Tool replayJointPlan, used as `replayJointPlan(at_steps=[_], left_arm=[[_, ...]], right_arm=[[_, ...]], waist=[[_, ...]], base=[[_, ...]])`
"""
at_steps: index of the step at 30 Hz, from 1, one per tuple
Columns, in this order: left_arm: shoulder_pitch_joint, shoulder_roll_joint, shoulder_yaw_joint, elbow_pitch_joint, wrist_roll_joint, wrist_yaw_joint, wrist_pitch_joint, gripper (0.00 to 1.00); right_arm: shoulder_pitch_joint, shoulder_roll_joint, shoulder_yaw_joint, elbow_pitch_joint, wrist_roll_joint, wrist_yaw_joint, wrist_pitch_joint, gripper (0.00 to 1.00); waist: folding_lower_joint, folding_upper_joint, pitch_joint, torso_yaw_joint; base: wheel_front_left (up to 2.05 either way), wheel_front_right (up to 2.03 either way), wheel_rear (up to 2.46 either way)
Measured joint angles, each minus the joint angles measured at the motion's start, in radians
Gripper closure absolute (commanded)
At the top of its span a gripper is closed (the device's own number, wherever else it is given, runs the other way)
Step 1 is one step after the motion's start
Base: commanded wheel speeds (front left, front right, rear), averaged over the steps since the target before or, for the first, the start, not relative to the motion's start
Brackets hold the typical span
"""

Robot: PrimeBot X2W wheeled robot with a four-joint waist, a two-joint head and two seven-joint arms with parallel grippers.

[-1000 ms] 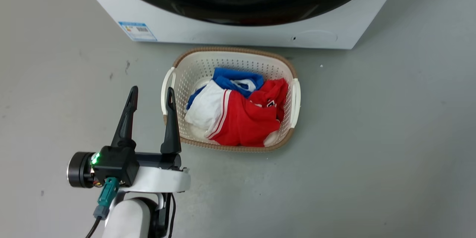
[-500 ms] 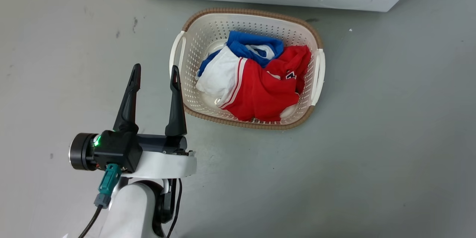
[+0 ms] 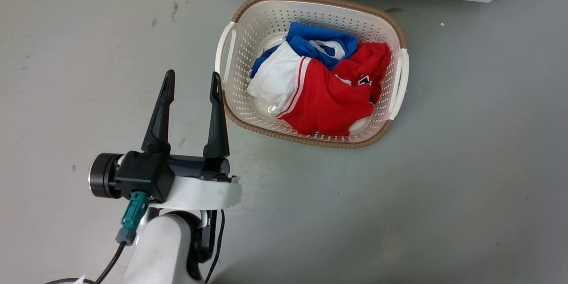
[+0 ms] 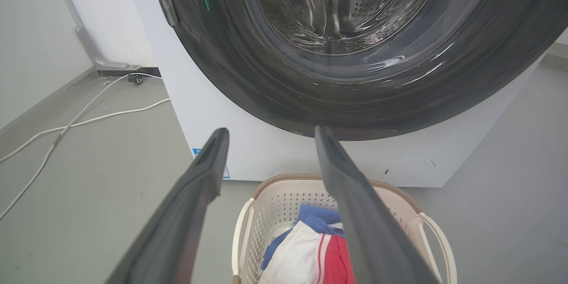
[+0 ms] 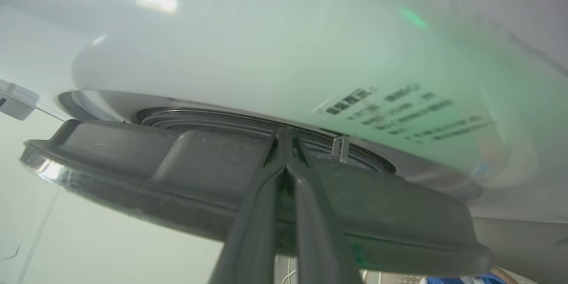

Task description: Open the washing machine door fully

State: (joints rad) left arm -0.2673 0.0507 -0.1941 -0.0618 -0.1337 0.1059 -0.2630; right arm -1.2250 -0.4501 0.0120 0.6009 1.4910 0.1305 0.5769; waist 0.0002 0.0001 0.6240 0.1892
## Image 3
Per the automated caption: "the blue and white garment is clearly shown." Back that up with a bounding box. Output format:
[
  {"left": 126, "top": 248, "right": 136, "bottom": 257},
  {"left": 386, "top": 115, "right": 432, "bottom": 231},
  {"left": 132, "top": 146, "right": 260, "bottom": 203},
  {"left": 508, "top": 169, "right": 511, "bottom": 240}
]
[{"left": 248, "top": 22, "right": 359, "bottom": 80}]

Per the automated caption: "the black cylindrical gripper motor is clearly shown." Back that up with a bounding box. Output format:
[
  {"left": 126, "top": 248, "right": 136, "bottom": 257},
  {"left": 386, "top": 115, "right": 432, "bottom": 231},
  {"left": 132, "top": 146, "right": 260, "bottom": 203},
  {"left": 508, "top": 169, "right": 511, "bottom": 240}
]
[{"left": 88, "top": 153, "right": 125, "bottom": 199}]

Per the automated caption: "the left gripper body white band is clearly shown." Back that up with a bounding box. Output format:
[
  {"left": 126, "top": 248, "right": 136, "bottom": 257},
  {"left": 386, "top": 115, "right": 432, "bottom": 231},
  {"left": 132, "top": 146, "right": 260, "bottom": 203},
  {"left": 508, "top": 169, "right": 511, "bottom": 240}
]
[{"left": 150, "top": 154, "right": 243, "bottom": 211}]

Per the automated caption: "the teal cable connector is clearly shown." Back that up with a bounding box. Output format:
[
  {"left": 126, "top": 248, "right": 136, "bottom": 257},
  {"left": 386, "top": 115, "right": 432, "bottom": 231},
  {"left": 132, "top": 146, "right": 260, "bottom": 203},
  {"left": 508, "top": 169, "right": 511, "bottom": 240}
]
[{"left": 115, "top": 191, "right": 151, "bottom": 247}]

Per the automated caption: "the red and white jersey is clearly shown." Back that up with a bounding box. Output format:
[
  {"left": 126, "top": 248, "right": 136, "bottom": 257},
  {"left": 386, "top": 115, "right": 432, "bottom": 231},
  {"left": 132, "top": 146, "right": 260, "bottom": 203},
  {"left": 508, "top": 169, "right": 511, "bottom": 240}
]
[{"left": 246, "top": 42, "right": 393, "bottom": 137}]

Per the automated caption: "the thin black connector cable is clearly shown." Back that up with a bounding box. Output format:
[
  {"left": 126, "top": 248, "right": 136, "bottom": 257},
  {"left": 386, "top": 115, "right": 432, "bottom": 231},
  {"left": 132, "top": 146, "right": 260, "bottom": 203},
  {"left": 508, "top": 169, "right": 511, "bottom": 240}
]
[{"left": 43, "top": 241, "right": 127, "bottom": 284}]

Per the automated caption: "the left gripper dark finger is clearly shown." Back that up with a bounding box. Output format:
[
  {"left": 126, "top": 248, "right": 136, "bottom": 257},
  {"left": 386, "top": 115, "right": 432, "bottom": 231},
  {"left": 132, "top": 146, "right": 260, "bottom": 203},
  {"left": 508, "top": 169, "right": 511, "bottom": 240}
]
[
  {"left": 203, "top": 71, "right": 231, "bottom": 159},
  {"left": 141, "top": 69, "right": 176, "bottom": 155}
]

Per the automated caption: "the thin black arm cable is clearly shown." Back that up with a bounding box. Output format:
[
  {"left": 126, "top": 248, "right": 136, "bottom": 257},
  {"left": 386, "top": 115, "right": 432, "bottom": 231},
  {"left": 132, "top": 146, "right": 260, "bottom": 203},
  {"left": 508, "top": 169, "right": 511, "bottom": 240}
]
[{"left": 203, "top": 209, "right": 226, "bottom": 284}]

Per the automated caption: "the cream perforated laundry basket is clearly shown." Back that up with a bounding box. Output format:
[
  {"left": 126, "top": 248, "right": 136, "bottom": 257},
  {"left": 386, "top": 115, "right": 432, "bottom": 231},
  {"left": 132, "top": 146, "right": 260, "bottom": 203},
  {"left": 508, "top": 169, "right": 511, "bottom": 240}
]
[{"left": 214, "top": 0, "right": 410, "bottom": 150}]

